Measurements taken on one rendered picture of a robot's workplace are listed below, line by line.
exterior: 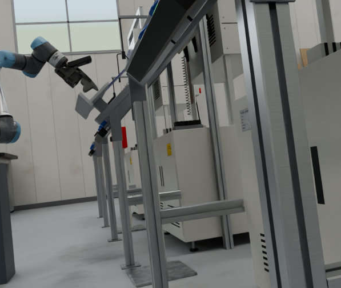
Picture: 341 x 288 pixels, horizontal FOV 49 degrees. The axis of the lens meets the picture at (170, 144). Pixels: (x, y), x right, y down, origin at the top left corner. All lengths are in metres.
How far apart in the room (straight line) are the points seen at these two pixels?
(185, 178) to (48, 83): 5.20
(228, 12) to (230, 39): 0.15
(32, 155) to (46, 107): 0.86
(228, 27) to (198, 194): 0.90
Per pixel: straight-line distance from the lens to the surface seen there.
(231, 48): 2.09
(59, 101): 6.77
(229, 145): 1.97
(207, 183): 1.92
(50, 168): 6.66
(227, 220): 1.93
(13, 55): 1.84
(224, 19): 2.13
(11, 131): 2.05
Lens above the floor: 0.44
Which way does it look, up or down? 3 degrees up
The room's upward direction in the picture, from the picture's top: 6 degrees counter-clockwise
